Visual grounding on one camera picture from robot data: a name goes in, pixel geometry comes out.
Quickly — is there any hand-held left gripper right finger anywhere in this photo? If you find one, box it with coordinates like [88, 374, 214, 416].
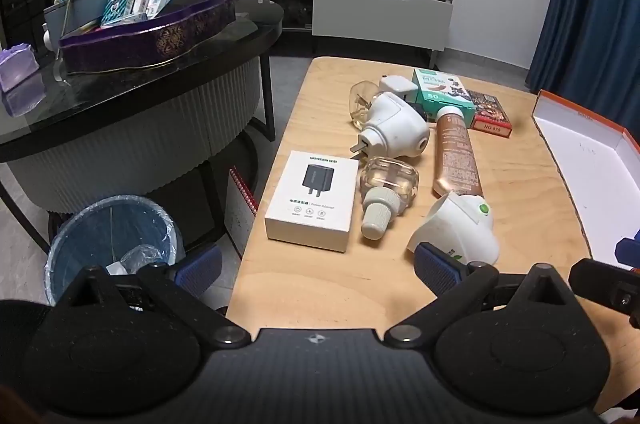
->
[384, 242, 583, 350]

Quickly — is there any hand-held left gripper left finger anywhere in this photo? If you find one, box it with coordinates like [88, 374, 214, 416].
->
[52, 244, 252, 350]

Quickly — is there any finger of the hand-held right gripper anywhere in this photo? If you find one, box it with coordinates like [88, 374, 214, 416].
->
[616, 229, 640, 266]
[569, 258, 640, 320]

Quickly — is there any white heater with green button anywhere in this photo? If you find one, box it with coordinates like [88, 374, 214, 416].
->
[406, 191, 501, 266]

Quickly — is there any orange and white cardboard box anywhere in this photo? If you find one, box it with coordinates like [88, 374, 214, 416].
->
[531, 89, 640, 275]

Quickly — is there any bronze tube with white cap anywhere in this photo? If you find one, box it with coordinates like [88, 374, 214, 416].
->
[432, 106, 485, 200]

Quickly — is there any white charger box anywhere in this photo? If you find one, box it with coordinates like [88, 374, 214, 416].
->
[264, 150, 360, 253]

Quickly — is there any white cube charger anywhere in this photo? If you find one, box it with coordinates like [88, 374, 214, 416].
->
[378, 75, 418, 101]

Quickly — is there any red spiral notebook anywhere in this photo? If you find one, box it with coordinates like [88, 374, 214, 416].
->
[225, 167, 259, 255]

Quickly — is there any clear bottle with grey cap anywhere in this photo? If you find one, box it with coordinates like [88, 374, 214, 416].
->
[360, 157, 419, 240]

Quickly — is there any blue lined trash bin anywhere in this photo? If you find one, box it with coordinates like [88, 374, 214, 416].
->
[45, 195, 187, 310]

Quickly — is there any white mosquito repellent heater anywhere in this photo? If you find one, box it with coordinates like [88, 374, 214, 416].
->
[360, 93, 431, 162]

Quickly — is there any black round coffee table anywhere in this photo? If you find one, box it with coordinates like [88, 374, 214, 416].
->
[0, 0, 286, 245]

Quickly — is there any red dark card box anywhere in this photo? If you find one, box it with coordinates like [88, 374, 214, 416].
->
[467, 89, 513, 137]

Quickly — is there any green bandage box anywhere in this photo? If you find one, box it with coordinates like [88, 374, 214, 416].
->
[412, 68, 476, 128]

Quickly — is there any clear repellent refill bottle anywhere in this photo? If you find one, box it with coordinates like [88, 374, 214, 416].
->
[348, 80, 381, 130]

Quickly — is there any purple patterned tin tray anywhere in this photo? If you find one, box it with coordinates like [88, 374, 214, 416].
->
[59, 0, 236, 75]

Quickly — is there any dark blue curtain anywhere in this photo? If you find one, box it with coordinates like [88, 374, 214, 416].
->
[525, 0, 640, 105]

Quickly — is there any grey television stand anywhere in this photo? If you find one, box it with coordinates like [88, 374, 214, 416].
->
[200, 0, 456, 65]

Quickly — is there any lavender tissue pack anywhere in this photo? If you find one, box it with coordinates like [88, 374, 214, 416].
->
[0, 44, 40, 92]

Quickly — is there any teal printed carton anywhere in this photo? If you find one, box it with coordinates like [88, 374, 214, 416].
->
[100, 0, 142, 28]

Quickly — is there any pale blue storage box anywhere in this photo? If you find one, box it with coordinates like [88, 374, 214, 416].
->
[44, 0, 126, 35]

